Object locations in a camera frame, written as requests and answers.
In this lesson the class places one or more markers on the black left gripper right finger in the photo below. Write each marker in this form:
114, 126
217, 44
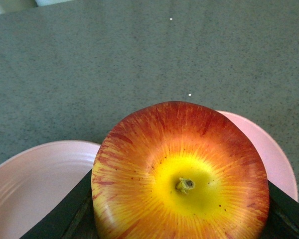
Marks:
283, 219

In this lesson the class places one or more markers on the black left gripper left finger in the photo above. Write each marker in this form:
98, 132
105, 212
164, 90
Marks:
72, 218

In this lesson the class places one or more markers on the red yellow apple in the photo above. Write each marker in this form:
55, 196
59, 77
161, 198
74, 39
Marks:
178, 170

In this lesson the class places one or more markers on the pink plate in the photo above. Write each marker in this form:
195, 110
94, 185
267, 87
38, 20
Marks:
278, 167

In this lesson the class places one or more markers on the pink bowl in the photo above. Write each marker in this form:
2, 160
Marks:
33, 182

